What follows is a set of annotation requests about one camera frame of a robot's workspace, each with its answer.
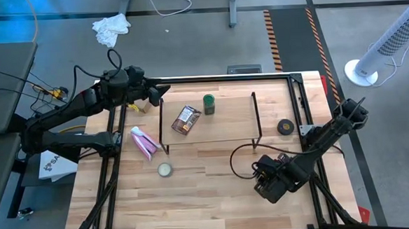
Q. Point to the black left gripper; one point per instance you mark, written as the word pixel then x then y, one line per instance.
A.
pixel 136 84

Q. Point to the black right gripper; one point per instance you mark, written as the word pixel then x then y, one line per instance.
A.
pixel 273 181

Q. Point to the brown spice pouch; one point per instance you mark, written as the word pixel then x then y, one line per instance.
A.
pixel 186 119

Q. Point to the green lid spice jar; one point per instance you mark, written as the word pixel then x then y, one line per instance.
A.
pixel 209 104

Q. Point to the wooden shelf black metal legs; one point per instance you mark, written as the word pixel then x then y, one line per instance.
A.
pixel 226 120

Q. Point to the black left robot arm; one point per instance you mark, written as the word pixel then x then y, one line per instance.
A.
pixel 67 107

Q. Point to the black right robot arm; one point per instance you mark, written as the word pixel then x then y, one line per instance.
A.
pixel 325 136

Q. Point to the black round disc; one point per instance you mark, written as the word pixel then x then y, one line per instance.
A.
pixel 285 127

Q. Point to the pink white stapler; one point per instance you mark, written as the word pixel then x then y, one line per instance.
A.
pixel 144 142

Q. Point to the white crumpled cloth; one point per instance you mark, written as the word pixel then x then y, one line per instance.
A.
pixel 110 28

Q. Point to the small round candle tin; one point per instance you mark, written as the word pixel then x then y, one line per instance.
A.
pixel 165 170

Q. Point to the grey floor outlet box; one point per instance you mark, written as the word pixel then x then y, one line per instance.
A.
pixel 244 69

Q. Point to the grey table leg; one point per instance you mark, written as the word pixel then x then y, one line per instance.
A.
pixel 232 6
pixel 125 3

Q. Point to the red corner tag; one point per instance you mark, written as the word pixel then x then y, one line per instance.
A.
pixel 364 214

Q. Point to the white printed paper bag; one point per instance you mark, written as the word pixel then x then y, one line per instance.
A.
pixel 58 169

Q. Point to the grey desk top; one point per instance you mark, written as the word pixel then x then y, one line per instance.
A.
pixel 8 156
pixel 3 83

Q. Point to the white tower fan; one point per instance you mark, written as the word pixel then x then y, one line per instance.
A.
pixel 390 41

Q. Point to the small black floor clamp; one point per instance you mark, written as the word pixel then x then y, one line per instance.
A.
pixel 25 212

